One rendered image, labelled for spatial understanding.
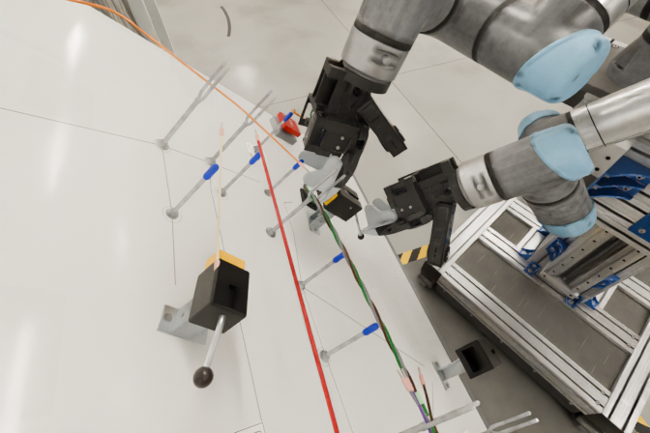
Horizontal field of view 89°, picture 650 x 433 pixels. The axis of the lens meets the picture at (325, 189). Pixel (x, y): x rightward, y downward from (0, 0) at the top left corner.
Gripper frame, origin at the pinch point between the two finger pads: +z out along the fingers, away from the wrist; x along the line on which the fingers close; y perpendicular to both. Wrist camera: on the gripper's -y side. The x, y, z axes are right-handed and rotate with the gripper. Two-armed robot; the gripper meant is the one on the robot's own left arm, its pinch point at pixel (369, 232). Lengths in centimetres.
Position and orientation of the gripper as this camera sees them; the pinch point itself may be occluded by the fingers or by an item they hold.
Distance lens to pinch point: 64.7
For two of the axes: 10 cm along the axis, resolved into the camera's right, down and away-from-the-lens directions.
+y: -4.3, -9.0, -0.1
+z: -7.2, 3.4, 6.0
